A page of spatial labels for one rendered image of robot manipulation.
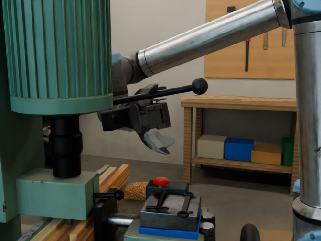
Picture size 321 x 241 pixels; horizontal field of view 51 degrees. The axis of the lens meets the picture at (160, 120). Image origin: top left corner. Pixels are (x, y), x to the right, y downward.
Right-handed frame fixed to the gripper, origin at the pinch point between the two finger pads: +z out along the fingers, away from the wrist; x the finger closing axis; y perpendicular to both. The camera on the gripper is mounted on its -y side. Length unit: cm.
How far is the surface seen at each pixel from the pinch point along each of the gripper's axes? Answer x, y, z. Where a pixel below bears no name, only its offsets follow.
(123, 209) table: 20.4, -7.9, -11.3
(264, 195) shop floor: 119, 179, -163
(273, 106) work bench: 37, 192, -152
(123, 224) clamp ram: 16.5, -13.7, 4.6
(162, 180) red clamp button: 10.1, -5.1, 6.4
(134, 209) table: 20.9, -5.5, -10.0
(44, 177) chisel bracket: 5.6, -24.5, -2.4
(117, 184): 17.6, -4.7, -21.8
